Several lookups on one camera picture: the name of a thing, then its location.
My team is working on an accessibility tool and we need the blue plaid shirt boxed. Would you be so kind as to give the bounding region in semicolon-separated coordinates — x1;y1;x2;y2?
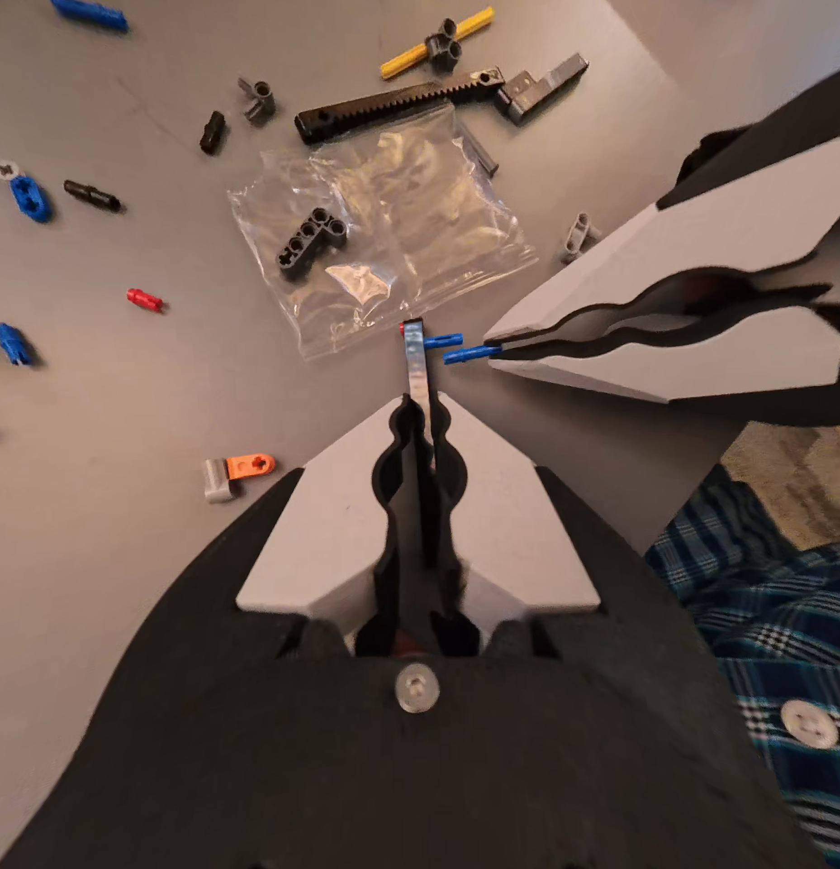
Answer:
642;463;840;869

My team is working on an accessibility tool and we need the black lego gear rack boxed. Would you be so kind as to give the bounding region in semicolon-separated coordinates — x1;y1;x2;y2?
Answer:
294;65;506;146

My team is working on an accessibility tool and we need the light grey lego connector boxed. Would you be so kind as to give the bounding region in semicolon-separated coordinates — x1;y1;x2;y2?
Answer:
560;212;603;266

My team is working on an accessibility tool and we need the light grey lego bracket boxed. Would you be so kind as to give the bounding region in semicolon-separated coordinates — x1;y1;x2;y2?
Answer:
202;458;239;505

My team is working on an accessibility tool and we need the dark grey angled lego beam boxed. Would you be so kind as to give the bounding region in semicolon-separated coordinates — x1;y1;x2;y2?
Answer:
275;206;350;283

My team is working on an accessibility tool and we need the grey lego pin connector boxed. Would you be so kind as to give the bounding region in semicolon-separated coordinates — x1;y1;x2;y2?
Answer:
237;75;278;127

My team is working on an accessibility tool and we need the grey lego axle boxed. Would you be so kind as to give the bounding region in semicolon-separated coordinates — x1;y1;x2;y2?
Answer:
459;121;500;179

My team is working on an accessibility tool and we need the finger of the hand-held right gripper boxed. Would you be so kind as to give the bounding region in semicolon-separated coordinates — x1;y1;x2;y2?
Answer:
484;134;840;346
491;293;840;404

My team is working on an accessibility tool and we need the clear plastic bag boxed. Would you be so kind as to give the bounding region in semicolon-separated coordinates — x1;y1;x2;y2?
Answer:
226;102;540;362

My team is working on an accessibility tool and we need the blue lego connector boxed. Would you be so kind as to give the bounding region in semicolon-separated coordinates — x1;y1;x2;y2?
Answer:
9;174;55;224

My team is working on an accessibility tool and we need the long black lego beam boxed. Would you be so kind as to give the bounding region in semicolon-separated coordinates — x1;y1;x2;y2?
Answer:
399;318;440;571

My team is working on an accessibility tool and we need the white shirt button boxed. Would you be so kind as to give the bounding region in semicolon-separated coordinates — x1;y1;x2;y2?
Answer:
780;698;840;750

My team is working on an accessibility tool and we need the yellow lego axle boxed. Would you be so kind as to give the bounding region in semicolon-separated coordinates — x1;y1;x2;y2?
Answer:
380;6;496;81

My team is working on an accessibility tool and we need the dark grey lego axle connector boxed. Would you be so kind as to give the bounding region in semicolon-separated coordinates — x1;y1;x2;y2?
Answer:
424;18;463;75

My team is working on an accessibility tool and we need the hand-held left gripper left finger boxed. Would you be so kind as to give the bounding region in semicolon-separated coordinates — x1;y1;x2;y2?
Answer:
235;395;415;656

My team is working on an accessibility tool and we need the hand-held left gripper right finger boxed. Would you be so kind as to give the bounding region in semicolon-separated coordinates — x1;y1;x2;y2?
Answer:
430;394;602;654

